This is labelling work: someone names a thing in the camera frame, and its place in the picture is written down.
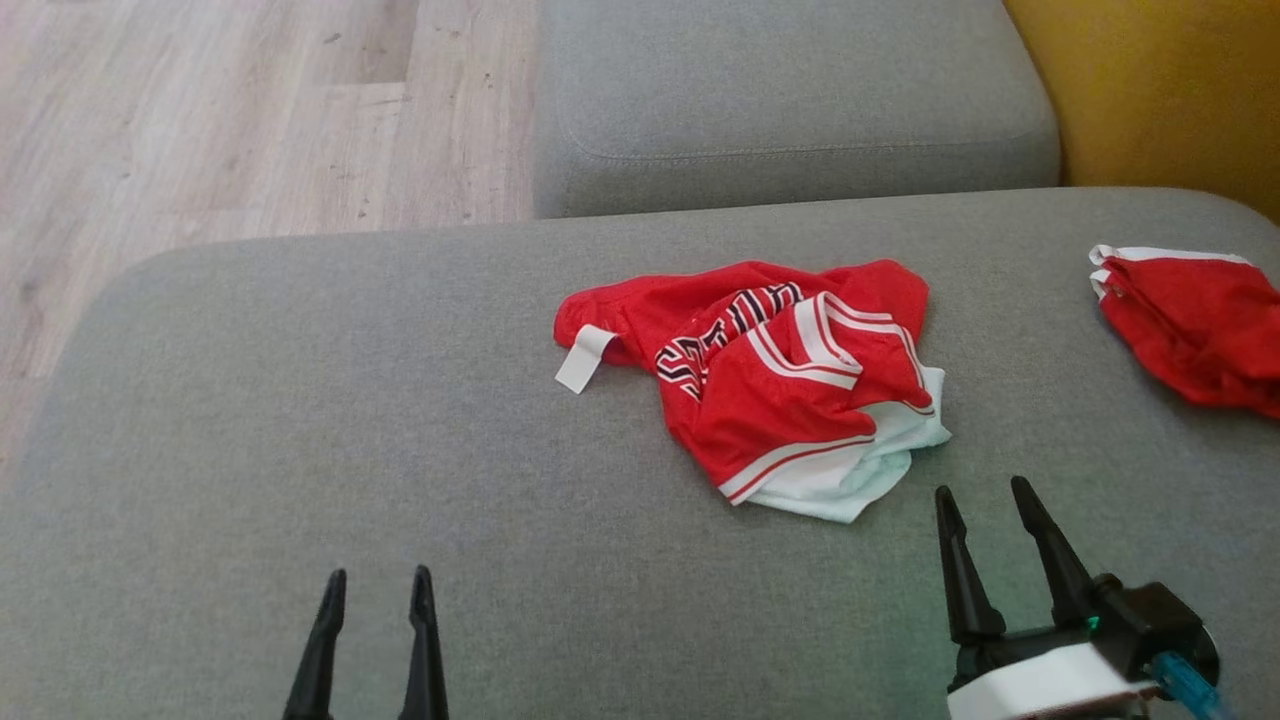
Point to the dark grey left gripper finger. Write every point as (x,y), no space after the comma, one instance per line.
(425,650)
(320,650)

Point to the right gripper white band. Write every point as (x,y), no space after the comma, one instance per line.
(1040,685)

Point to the red and white basketball jersey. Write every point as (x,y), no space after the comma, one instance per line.
(800,400)

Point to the red shorts with white stripe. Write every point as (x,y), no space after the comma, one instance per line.
(1200,330)

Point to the yellow sofa backrest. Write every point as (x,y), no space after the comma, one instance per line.
(1160,90)

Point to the wide grey sofa seat cushion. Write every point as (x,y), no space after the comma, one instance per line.
(800,90)

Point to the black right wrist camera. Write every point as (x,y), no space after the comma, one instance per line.
(1160,625)

